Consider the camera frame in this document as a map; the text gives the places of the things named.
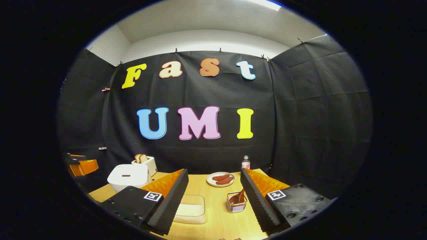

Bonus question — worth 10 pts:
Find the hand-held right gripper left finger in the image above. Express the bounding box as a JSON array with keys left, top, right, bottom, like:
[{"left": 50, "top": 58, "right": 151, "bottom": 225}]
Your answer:
[{"left": 100, "top": 168, "right": 189, "bottom": 236}]

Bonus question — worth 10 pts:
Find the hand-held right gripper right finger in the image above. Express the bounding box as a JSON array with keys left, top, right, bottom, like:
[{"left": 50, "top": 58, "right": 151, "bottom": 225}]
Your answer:
[{"left": 240, "top": 168, "right": 336, "bottom": 234}]

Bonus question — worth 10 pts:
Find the brown wooden spoon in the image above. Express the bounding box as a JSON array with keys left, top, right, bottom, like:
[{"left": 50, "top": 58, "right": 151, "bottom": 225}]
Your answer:
[{"left": 229, "top": 189, "right": 246, "bottom": 204}]

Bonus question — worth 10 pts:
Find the wire chopstick holder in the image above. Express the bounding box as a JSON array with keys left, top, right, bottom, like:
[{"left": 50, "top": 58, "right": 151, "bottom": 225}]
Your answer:
[{"left": 227, "top": 191, "right": 248, "bottom": 213}]

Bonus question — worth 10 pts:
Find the white rice cooker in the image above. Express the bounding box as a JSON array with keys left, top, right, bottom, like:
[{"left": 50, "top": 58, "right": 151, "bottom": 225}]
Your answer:
[{"left": 107, "top": 164, "right": 150, "bottom": 193}]

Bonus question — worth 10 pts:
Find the clear square rice container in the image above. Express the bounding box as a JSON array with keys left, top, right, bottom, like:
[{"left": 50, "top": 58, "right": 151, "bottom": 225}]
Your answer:
[{"left": 173, "top": 195, "right": 207, "bottom": 224}]

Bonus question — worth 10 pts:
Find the white toaster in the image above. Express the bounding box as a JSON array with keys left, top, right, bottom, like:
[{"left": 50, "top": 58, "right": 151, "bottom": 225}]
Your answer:
[{"left": 131, "top": 156, "right": 158, "bottom": 177}]

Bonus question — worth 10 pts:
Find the white round plate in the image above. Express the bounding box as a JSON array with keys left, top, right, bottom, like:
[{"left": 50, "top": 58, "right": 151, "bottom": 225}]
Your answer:
[{"left": 206, "top": 172, "right": 236, "bottom": 188}]

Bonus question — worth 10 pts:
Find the ceiling light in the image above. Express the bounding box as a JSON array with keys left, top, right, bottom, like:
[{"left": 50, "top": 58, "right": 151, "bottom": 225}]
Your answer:
[{"left": 247, "top": 0, "right": 282, "bottom": 11}]

